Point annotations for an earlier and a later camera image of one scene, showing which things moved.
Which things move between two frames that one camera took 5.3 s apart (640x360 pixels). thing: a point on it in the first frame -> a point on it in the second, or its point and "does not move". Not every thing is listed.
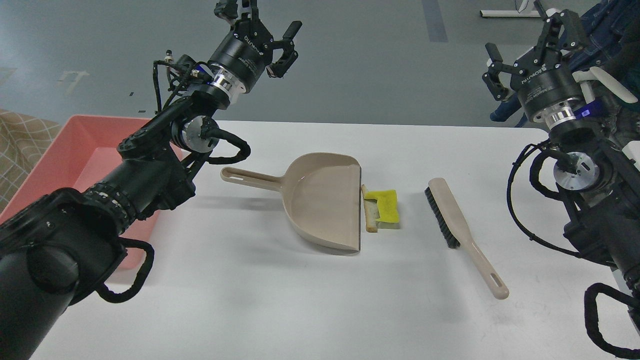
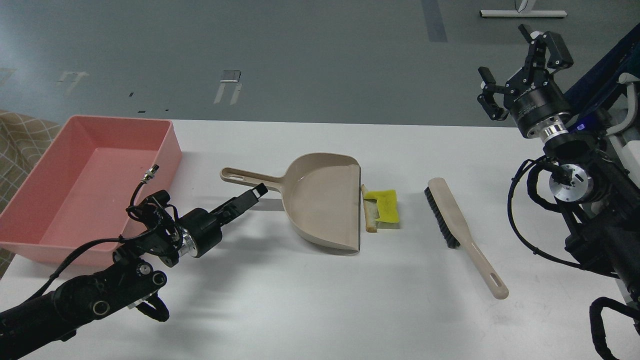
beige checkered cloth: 22,137 does not move
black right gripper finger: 566,32 -> 546,51
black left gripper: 242,51 -> 201,230
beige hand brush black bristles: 456,233 does not move
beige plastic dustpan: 321,194 does not move
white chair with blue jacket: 609,51 -> 607,96
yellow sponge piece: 387,204 does not move
